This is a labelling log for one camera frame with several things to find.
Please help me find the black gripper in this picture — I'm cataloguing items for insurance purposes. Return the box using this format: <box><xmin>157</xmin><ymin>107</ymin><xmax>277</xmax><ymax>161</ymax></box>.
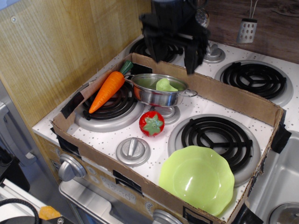
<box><xmin>139</xmin><ymin>0</ymin><xmax>209</xmax><ymax>75</ymax></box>

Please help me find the green toy broccoli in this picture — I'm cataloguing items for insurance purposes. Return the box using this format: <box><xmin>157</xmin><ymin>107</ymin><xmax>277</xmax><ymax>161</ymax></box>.
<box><xmin>156</xmin><ymin>78</ymin><xmax>178</xmax><ymax>92</ymax></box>

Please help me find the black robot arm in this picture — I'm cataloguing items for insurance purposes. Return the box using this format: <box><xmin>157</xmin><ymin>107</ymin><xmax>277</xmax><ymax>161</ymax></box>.
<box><xmin>139</xmin><ymin>0</ymin><xmax>210</xmax><ymax>75</ymax></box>

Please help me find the small steel pan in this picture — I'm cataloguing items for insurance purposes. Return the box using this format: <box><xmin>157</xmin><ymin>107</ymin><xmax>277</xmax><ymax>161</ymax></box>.
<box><xmin>125</xmin><ymin>73</ymin><xmax>197</xmax><ymax>107</ymax></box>

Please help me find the silver rear stovetop knob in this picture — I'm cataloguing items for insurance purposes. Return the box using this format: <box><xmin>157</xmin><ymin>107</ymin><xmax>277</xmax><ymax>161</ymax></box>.
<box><xmin>203</xmin><ymin>44</ymin><xmax>226</xmax><ymax>64</ymax></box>

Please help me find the brown cardboard fence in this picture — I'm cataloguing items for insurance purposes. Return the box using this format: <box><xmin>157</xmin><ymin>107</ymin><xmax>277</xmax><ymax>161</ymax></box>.
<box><xmin>52</xmin><ymin>54</ymin><xmax>292</xmax><ymax>224</ymax></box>

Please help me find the hanging silver strainer ladle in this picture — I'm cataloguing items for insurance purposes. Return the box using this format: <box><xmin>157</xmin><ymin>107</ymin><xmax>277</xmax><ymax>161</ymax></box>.
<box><xmin>195</xmin><ymin>0</ymin><xmax>210</xmax><ymax>28</ymax></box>

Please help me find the hanging silver grater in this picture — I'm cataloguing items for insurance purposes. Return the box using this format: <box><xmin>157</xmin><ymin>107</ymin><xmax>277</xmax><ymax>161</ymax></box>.
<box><xmin>235</xmin><ymin>0</ymin><xmax>259</xmax><ymax>44</ymax></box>

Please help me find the orange toy carrot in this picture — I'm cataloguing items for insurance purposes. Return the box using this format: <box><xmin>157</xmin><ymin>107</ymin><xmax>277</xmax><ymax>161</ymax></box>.
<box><xmin>89</xmin><ymin>60</ymin><xmax>133</xmax><ymax>114</ymax></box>

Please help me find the red toy tomato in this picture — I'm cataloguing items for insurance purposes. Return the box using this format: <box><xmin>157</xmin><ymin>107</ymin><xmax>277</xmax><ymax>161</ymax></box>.
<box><xmin>139</xmin><ymin>111</ymin><xmax>164</xmax><ymax>136</ymax></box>

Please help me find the front left black burner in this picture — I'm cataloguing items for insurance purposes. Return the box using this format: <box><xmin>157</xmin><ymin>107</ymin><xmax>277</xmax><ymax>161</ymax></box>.
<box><xmin>75</xmin><ymin>82</ymin><xmax>145</xmax><ymax>133</ymax></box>

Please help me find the rear right black burner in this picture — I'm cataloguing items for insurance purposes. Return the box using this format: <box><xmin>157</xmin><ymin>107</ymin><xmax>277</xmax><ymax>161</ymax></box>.
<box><xmin>215</xmin><ymin>60</ymin><xmax>293</xmax><ymax>107</ymax></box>

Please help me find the front right black burner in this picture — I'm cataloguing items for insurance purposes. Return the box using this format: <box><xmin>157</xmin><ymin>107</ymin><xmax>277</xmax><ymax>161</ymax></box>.
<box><xmin>168</xmin><ymin>114</ymin><xmax>261</xmax><ymax>187</ymax></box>

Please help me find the silver front stovetop knob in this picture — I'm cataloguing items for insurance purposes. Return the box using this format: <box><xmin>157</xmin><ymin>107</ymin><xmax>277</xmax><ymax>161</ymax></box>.
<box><xmin>115</xmin><ymin>137</ymin><xmax>151</xmax><ymax>167</ymax></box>

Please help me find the light green plastic bowl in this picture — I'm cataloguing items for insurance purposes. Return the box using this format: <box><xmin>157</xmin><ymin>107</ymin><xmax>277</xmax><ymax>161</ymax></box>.
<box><xmin>158</xmin><ymin>146</ymin><xmax>235</xmax><ymax>216</ymax></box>

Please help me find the silver left oven knob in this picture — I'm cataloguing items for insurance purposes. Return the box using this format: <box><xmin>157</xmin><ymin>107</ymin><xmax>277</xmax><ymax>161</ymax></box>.
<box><xmin>58</xmin><ymin>154</ymin><xmax>87</xmax><ymax>182</ymax></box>

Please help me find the silver oven knob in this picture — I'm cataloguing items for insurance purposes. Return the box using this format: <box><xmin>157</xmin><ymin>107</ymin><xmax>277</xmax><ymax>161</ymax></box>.
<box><xmin>152</xmin><ymin>209</ymin><xmax>182</xmax><ymax>224</ymax></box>
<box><xmin>58</xmin><ymin>154</ymin><xmax>87</xmax><ymax>182</ymax></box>

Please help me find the silver right oven knob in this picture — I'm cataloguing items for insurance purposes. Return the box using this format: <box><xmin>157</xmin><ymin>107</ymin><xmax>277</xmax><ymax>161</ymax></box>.
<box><xmin>152</xmin><ymin>209</ymin><xmax>182</xmax><ymax>224</ymax></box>

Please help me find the steel sink basin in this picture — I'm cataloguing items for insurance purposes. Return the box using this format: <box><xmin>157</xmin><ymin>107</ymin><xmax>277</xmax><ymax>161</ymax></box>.
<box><xmin>248</xmin><ymin>131</ymin><xmax>299</xmax><ymax>224</ymax></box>

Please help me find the silver oven door handle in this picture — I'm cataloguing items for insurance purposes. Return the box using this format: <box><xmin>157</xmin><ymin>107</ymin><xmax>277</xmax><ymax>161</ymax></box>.
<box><xmin>58</xmin><ymin>179</ymin><xmax>150</xmax><ymax>224</ymax></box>

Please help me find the black cable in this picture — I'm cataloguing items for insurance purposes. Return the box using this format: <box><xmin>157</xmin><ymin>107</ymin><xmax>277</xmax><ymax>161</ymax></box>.
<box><xmin>0</xmin><ymin>198</ymin><xmax>40</xmax><ymax>224</ymax></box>

